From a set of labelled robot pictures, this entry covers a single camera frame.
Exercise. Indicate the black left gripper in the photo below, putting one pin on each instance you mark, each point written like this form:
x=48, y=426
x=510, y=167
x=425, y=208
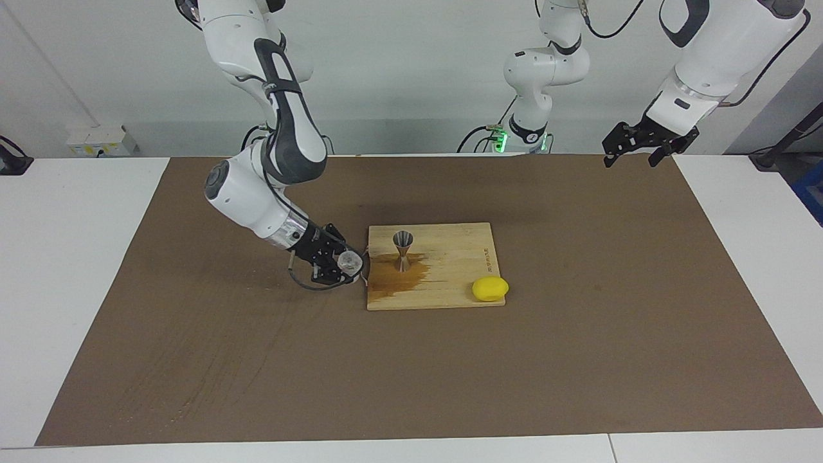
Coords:
x=315, y=251

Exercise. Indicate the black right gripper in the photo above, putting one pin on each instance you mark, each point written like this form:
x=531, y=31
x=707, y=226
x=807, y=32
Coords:
x=662, y=132

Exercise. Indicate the small clear glass cup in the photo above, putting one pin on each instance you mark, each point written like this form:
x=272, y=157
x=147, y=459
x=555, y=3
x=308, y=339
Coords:
x=350, y=260

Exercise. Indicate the steel double jigger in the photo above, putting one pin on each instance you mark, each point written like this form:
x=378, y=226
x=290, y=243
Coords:
x=403, y=251

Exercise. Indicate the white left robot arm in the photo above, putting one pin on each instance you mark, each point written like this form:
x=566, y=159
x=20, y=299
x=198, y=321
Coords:
x=720, y=58

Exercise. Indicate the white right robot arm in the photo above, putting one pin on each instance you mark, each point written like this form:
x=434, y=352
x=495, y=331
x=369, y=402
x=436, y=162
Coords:
x=276, y=161

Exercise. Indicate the bamboo cutting board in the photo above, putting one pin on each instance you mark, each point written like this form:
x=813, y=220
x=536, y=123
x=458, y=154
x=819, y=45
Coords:
x=450, y=283

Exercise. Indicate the brown table mat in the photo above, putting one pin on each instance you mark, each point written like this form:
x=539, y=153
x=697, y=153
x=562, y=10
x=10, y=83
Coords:
x=386, y=386

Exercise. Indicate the yellow lemon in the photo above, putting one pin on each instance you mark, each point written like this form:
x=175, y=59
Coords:
x=490, y=289

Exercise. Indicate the black stand leg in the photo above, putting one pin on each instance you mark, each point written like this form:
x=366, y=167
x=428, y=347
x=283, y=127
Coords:
x=787, y=138

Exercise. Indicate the blue crate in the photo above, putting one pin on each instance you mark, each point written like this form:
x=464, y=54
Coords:
x=810, y=193

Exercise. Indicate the white wall socket box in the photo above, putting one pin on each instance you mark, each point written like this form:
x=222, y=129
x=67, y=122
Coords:
x=99, y=140

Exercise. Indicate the black clamp mount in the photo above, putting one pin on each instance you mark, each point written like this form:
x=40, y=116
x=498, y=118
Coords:
x=13, y=161

